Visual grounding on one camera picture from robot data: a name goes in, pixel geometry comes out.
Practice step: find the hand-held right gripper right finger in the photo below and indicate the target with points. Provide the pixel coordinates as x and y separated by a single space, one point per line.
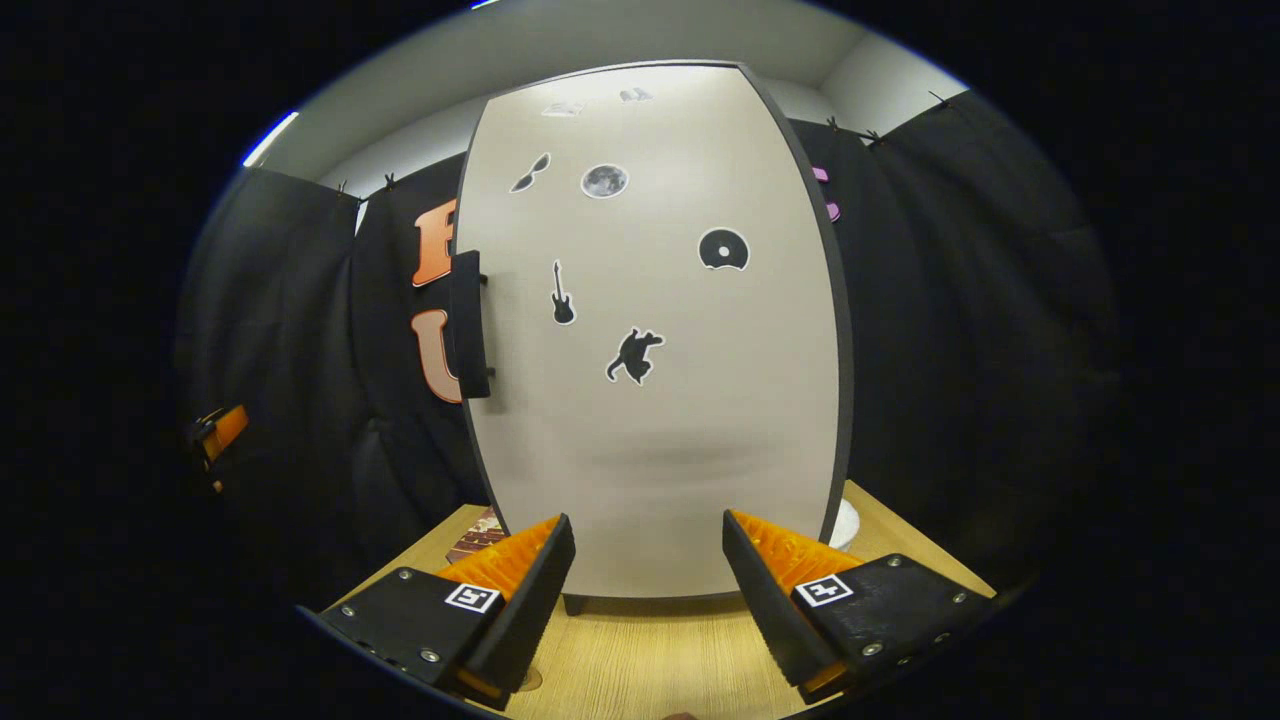
770 620

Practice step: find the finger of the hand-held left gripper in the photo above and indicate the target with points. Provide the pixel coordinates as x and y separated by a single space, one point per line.
230 428

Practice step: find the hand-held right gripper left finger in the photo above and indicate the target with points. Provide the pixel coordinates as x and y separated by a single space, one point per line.
525 620

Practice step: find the brown round coaster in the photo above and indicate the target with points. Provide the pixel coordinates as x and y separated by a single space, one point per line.
531 680

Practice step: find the white cabinet door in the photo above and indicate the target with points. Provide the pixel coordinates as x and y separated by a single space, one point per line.
700 420

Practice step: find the grey cabinet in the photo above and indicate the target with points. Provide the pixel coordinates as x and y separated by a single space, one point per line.
845 380

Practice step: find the brown cover book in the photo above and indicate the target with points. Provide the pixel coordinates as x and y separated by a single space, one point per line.
478 535

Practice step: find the white round dish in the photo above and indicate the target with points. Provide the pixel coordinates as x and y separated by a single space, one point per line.
846 527

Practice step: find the small ceiling light panel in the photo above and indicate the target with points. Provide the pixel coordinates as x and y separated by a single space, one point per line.
272 138

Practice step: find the black backdrop cloth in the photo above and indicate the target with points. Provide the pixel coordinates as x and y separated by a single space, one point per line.
1000 350

